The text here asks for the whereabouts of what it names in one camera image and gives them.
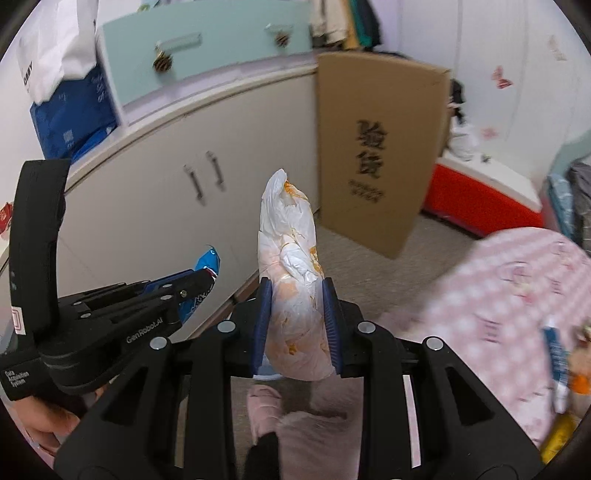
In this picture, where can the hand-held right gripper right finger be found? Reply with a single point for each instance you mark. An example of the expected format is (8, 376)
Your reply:
(330, 323)

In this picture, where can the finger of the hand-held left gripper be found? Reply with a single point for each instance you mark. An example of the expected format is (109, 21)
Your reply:
(171, 307)
(152, 284)

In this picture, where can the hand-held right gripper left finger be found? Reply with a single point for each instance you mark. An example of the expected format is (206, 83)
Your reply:
(262, 323)

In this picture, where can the blue snack wrapper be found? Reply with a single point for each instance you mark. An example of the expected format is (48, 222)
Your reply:
(207, 265)

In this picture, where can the person's left hand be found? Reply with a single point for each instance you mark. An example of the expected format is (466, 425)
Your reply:
(44, 422)

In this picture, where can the white cabinet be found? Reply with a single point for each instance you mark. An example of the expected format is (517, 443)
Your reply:
(138, 194)

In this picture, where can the person's pink-clad leg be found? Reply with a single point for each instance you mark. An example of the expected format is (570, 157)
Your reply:
(318, 429)

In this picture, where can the blue bag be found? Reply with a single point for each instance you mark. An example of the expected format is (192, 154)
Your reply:
(74, 115)

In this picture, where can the pink printed cloth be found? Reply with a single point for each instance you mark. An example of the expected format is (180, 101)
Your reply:
(489, 295)

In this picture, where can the brown cardboard box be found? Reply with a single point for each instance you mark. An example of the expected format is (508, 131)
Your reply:
(378, 147)

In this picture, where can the red box with white lid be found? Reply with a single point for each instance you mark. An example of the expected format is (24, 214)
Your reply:
(475, 203)

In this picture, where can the large white bag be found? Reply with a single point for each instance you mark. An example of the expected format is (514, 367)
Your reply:
(55, 41)

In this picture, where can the small white plastic bag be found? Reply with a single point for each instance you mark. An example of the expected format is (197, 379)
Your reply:
(464, 141)

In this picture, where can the blue white tube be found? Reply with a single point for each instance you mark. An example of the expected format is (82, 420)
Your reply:
(556, 355)

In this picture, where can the teal drawer front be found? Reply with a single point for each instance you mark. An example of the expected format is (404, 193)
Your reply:
(207, 50)

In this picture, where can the black item on red box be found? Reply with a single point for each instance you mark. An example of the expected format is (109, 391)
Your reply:
(457, 99)

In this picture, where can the yellow packet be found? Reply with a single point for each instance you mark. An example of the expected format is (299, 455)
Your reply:
(561, 438)

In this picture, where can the beige hanging garment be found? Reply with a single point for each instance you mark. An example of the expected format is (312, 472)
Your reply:
(330, 23)

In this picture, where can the green hanging garment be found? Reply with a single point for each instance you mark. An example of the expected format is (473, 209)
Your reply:
(367, 23)

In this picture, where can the pink butterfly wall sticker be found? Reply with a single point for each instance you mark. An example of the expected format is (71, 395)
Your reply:
(489, 133)

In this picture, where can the red butterfly wall sticker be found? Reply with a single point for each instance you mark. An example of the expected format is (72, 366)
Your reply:
(502, 78)

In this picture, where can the pale butterfly wall sticker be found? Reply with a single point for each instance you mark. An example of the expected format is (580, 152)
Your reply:
(557, 48)

